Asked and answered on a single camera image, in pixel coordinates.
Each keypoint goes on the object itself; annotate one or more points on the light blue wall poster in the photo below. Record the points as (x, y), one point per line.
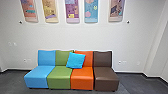
(91, 11)

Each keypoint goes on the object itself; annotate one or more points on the purple wall poster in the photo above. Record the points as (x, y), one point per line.
(72, 11)

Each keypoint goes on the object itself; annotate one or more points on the cyan square pillow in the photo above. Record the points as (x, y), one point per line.
(75, 60)

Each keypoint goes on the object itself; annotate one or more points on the orange and teal wall poster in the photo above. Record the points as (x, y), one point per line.
(29, 10)

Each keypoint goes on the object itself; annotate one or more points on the brown sofa seat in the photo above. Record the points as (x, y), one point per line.
(105, 76)

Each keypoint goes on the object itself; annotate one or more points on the double white wall outlet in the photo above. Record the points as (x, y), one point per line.
(122, 62)

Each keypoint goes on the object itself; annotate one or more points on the orange sofa seat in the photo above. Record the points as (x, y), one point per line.
(82, 78)

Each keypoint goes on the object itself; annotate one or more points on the green sofa seat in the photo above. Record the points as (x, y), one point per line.
(59, 78)

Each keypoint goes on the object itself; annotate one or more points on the yellow wall poster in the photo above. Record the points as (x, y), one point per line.
(50, 10)

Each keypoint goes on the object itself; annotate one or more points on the blue sofa seat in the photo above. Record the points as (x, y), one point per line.
(38, 76)

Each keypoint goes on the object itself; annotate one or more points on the pink and navy wall poster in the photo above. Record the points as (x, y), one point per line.
(117, 10)

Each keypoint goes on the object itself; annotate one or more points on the small dark wall hook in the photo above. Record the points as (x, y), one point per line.
(20, 22)
(127, 22)

